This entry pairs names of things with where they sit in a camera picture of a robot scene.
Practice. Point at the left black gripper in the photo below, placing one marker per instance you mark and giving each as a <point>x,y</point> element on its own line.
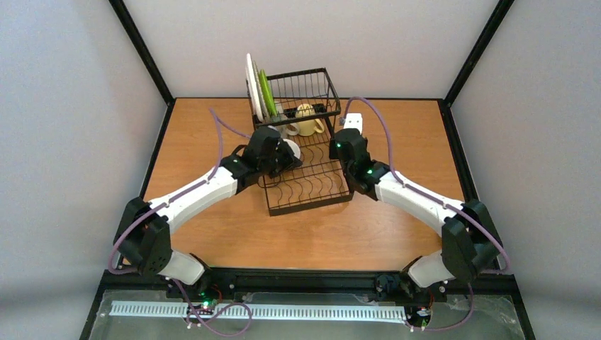
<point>285,159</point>

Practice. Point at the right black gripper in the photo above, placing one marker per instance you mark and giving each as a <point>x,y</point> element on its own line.
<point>342,153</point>

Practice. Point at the white bowl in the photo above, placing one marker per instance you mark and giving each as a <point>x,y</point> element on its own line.
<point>289,150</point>

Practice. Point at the woven bamboo tray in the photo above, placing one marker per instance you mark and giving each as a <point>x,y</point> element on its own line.
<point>262,103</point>

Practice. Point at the tall seashell mug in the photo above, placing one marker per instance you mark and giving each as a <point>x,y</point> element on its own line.
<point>281,124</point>

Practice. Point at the yellow handled white mug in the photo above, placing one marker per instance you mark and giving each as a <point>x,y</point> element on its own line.
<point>308,125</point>

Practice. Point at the green plate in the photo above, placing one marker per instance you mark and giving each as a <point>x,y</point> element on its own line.
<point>267,94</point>

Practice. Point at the blue striped white plate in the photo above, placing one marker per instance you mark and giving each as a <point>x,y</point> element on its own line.
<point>252,88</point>

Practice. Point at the black wire dish rack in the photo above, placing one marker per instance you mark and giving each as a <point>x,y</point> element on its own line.
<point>319,180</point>

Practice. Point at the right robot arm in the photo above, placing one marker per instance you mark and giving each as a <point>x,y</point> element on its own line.
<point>470,242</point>

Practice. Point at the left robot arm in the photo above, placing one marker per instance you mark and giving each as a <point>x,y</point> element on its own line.
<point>144,236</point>

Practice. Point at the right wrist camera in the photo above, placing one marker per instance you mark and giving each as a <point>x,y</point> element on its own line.
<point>352,121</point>

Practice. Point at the black aluminium base frame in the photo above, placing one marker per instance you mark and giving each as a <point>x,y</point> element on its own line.
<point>384,286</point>

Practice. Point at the white slotted cable duct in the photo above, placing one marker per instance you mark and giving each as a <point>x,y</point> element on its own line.
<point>362,313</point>

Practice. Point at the left black corner post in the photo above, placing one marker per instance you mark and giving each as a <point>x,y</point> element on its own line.
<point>126,20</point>

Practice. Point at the black corner post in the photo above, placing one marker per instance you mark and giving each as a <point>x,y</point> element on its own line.
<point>490,28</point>
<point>126,20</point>

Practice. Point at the right black corner post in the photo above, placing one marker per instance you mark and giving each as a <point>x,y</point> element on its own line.
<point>490,28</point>

